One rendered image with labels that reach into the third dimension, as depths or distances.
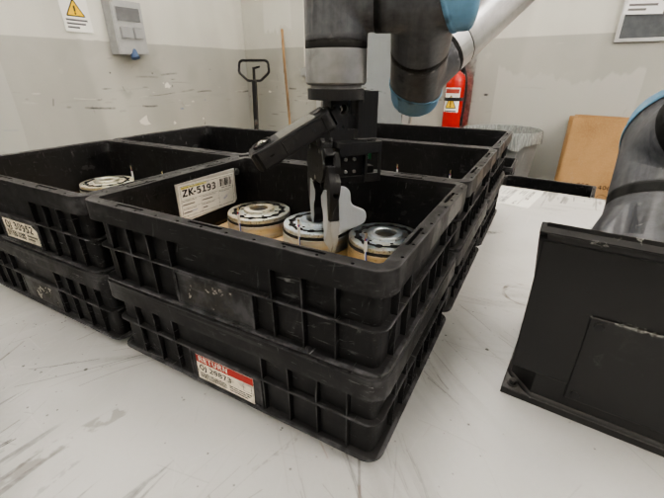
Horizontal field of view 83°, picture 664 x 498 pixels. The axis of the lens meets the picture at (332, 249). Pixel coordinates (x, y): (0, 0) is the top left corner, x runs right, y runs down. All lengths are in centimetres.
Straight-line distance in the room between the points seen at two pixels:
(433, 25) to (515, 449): 47
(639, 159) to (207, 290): 51
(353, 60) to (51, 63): 357
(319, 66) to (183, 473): 46
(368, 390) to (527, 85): 332
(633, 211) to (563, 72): 303
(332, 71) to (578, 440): 49
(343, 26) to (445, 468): 48
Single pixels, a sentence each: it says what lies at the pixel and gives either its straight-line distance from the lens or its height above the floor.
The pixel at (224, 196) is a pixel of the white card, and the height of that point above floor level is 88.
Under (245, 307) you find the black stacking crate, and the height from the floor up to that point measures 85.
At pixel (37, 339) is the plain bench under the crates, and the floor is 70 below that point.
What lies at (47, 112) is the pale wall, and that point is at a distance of 391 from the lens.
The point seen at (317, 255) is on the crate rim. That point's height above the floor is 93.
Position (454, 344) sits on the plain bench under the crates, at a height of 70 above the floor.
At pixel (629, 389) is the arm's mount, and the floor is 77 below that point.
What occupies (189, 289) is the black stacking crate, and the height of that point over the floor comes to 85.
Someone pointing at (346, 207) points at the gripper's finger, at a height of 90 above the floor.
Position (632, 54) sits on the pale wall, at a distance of 351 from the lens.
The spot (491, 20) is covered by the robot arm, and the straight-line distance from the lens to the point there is 64.
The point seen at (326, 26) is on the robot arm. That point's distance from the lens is 48.
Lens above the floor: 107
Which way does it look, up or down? 25 degrees down
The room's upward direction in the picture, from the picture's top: straight up
